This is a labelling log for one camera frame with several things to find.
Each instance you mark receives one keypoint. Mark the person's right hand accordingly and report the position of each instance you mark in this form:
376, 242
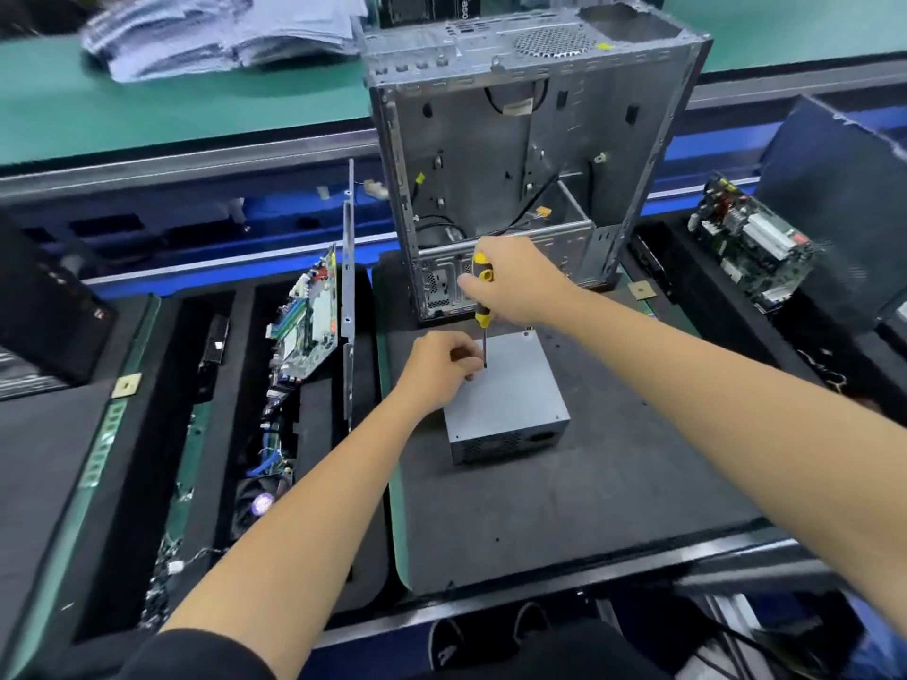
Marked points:
522, 283

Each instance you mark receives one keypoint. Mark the person's left hand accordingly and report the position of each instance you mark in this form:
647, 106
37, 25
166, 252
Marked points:
437, 372

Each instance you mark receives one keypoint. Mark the grey power supply unit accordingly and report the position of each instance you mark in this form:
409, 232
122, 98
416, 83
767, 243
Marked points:
503, 382

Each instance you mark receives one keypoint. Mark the silver power supply unit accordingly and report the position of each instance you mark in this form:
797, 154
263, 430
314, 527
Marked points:
510, 443

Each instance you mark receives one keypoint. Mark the person's right forearm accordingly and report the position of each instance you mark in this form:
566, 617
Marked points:
737, 432

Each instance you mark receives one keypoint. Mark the person's left forearm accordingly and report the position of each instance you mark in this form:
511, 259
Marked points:
284, 531

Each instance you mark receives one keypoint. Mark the silver metal computer case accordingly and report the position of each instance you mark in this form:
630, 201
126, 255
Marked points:
539, 134

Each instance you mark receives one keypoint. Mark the person's right black shoe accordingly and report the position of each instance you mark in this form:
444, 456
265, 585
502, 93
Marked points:
529, 619

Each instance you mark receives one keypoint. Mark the person's black shoe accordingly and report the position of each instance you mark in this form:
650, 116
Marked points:
448, 641
529, 619

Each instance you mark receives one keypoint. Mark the person's left black shoe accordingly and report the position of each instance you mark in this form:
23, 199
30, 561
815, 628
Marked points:
448, 641

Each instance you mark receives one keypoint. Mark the person's black clothing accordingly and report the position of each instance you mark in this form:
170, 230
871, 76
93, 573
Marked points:
184, 656

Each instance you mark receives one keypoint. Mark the dark grey case side panel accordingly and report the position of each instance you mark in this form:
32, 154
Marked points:
349, 304

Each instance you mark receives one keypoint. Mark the small beige square chip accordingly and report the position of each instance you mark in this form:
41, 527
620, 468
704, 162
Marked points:
642, 290
126, 384

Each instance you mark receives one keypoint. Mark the green motherboard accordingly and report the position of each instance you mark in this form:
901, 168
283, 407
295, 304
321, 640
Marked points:
305, 318

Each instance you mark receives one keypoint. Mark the black foam work mat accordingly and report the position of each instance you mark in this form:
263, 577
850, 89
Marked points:
624, 474
29, 503

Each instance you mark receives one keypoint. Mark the black cooler fan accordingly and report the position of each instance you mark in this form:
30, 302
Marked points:
255, 503

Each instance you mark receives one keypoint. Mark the small black rectangular component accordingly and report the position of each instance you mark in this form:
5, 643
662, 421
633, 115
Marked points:
213, 347

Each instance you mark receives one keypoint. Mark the green board with white parts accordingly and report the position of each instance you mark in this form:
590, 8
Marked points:
751, 245

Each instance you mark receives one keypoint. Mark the black foam tray with slots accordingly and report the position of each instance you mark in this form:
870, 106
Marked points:
213, 460

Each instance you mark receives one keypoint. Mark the long green memory strip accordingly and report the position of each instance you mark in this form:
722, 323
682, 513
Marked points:
177, 510
78, 474

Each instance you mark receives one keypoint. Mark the black cardboard box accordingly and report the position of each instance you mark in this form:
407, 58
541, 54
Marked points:
425, 4

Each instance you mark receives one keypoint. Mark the black foam tray with recess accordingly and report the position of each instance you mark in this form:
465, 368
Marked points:
836, 361

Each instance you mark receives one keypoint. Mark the large black metal panel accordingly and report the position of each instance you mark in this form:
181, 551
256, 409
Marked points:
850, 205

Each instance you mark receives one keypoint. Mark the black rectangular device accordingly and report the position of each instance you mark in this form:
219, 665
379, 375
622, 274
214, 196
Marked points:
50, 311

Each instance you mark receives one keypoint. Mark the green conveyor belt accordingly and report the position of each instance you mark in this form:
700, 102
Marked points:
156, 99

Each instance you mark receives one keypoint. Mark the stack of grey paper sheets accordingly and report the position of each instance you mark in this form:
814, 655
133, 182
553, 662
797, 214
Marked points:
213, 32

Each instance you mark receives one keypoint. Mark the grey metal conveyor rail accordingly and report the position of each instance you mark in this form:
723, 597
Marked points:
156, 170

